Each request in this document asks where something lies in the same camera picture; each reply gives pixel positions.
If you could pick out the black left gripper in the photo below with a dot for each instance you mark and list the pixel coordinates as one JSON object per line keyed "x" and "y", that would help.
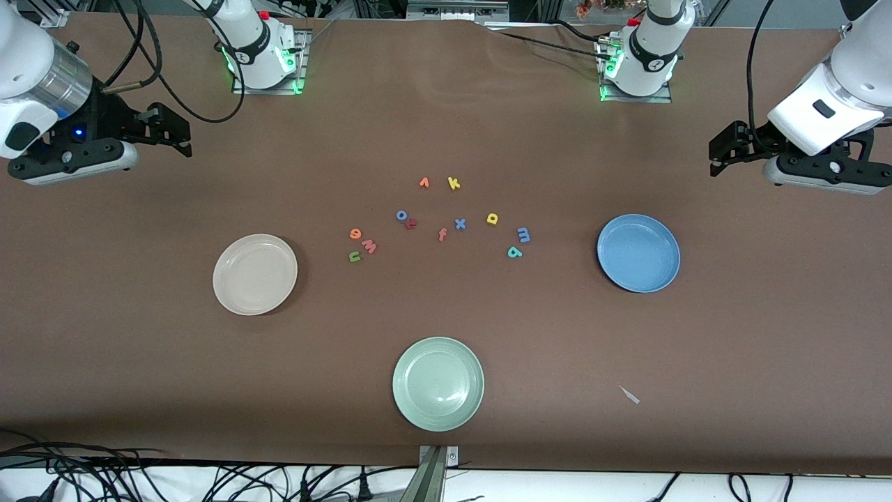
{"x": 761, "y": 137}

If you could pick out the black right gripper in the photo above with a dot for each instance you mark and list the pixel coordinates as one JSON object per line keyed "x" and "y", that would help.
{"x": 106, "y": 116}

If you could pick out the blue letter m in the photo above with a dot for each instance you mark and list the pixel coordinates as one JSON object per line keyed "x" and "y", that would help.
{"x": 523, "y": 235}

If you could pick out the red letter w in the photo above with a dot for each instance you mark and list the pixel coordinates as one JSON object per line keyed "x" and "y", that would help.
{"x": 369, "y": 247}

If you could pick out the teal letter q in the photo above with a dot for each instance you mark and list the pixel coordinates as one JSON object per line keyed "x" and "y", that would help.
{"x": 518, "y": 255}

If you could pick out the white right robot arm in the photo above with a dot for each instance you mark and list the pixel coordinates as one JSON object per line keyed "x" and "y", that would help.
{"x": 28, "y": 56}

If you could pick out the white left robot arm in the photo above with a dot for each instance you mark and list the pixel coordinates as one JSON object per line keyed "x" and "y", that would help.
{"x": 850, "y": 77}

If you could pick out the blue plate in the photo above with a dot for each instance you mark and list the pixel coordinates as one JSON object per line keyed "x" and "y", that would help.
{"x": 637, "y": 254}

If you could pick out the beige brown plate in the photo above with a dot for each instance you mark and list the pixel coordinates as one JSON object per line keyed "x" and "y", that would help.
{"x": 254, "y": 275}

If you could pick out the brown table cover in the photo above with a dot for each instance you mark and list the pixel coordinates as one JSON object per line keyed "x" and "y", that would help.
{"x": 139, "y": 362}

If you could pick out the white tape scrap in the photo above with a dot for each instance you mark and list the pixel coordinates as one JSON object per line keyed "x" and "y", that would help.
{"x": 631, "y": 396}

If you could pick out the silver metal bar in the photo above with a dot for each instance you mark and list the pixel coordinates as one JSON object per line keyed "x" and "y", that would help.
{"x": 456, "y": 10}

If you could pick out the pale green plate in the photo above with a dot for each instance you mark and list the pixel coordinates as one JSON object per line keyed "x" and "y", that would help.
{"x": 437, "y": 383}

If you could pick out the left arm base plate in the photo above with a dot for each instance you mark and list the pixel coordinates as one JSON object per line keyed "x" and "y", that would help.
{"x": 662, "y": 99}

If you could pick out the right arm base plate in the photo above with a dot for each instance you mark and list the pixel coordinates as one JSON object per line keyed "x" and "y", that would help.
{"x": 296, "y": 85}

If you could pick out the aluminium frame rail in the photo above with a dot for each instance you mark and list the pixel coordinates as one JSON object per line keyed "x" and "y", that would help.
{"x": 56, "y": 19}

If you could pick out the metal table edge bracket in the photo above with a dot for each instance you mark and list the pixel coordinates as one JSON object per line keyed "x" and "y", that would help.
{"x": 435, "y": 474}

